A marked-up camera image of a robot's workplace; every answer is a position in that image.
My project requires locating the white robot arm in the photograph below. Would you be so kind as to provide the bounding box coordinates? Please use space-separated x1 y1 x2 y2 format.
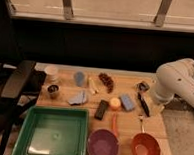
137 58 194 117

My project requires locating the pale yellow banana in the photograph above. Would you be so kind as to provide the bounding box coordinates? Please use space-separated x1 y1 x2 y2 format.
88 77 99 95

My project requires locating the purple bowl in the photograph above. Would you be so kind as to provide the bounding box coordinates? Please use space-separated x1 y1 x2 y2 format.
87 128 119 155

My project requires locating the blue crumpled cloth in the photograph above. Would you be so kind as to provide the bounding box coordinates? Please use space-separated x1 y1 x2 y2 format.
68 90 87 106

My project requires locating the black rectangular block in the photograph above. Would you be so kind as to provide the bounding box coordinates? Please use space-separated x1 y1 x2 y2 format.
95 99 109 120

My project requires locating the white cup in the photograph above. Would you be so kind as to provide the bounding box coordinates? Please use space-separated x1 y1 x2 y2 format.
44 65 59 84

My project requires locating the blue cup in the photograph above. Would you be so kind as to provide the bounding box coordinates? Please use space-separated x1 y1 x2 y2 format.
73 72 85 87

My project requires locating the orange carrot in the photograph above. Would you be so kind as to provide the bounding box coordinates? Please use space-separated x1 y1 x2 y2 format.
111 113 119 137

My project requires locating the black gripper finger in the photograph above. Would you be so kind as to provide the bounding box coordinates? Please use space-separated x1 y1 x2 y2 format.
137 92 150 117

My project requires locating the red bowl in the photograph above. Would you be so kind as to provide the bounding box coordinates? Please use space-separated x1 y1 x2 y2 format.
131 132 161 155

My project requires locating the green plastic tray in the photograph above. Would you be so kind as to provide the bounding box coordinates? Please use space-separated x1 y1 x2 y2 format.
12 107 89 155

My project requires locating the dark red grapes bunch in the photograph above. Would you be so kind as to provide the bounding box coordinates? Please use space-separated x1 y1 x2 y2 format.
98 72 114 93

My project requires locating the black chair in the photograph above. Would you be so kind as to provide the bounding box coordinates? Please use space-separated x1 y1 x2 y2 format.
0 60 46 155

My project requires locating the small dark cup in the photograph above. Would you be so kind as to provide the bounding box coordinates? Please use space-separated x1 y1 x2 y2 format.
47 85 59 99

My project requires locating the small orange apple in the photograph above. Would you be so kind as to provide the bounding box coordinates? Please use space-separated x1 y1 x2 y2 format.
109 97 122 111

